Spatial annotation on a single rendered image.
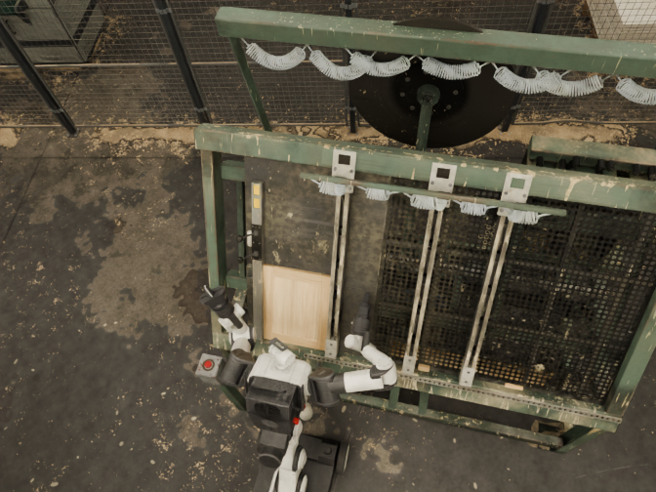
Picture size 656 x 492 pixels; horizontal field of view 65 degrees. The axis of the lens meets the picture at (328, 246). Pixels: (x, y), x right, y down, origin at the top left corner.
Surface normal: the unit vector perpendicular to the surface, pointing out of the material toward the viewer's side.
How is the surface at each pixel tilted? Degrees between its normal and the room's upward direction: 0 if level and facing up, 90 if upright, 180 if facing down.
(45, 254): 0
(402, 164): 59
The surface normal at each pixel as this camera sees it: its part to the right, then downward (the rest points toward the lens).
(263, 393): 0.03, -0.80
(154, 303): -0.07, -0.51
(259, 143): -0.23, 0.46
